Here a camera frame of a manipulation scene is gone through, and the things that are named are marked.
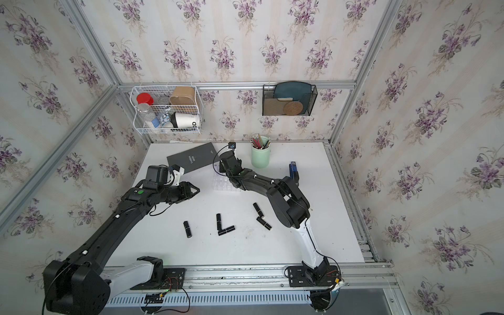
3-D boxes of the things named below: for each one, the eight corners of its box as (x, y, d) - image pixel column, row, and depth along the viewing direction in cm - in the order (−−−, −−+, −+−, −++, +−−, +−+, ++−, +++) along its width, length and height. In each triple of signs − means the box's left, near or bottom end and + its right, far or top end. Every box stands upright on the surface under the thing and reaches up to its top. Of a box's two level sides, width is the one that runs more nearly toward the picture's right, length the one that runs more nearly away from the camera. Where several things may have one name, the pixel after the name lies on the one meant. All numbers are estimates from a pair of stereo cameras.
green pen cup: (251, 165, 111) (251, 146, 99) (261, 153, 117) (262, 134, 105) (263, 172, 108) (265, 153, 96) (273, 160, 114) (276, 141, 102)
